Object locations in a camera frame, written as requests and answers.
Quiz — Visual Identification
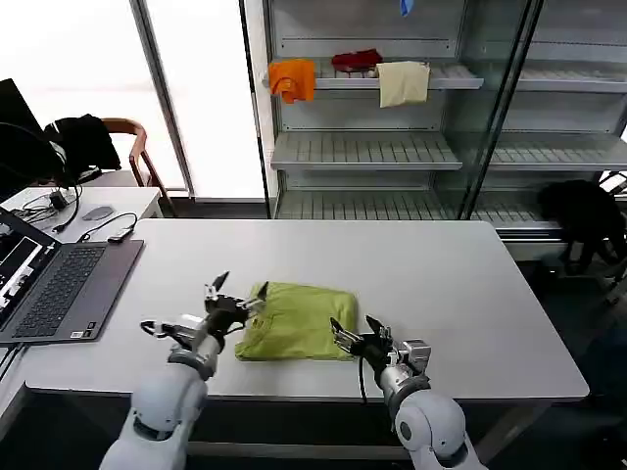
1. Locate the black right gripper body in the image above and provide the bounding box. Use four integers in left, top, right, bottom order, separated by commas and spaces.
356, 331, 395, 369

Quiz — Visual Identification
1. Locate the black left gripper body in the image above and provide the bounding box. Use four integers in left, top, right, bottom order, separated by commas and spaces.
203, 295, 247, 338

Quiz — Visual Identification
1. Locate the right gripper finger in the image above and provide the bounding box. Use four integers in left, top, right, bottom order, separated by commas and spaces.
364, 314, 394, 343
328, 316, 364, 354

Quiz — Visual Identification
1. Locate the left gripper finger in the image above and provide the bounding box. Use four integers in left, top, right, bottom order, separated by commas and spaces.
204, 270, 230, 303
236, 280, 270, 313

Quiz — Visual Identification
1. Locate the green t-shirt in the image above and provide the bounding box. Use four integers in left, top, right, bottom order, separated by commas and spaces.
234, 280, 358, 363

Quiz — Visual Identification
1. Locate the grey open laptop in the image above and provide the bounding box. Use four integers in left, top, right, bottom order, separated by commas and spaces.
0, 205, 146, 347

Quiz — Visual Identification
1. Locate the brown wooden chair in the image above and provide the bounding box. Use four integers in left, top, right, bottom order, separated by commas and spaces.
99, 117, 177, 216

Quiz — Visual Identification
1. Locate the black jacket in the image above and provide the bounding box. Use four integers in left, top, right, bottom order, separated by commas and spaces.
42, 113, 122, 185

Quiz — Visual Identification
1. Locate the grey shelf rack with cloths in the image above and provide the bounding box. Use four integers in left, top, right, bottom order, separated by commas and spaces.
238, 0, 494, 222

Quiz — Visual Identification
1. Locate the black backpack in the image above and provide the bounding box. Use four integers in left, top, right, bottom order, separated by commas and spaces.
536, 179, 626, 276

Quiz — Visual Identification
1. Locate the black monitor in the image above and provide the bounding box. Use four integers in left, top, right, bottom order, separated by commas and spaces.
0, 77, 64, 203

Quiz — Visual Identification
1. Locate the empty grey shelf rack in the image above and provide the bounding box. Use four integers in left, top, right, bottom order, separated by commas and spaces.
459, 0, 627, 242

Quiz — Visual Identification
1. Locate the adapter with black cable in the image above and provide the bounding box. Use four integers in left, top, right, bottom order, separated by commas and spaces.
74, 211, 139, 245

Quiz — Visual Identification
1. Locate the grey window frame post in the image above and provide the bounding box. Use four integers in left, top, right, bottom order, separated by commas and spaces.
129, 0, 198, 198

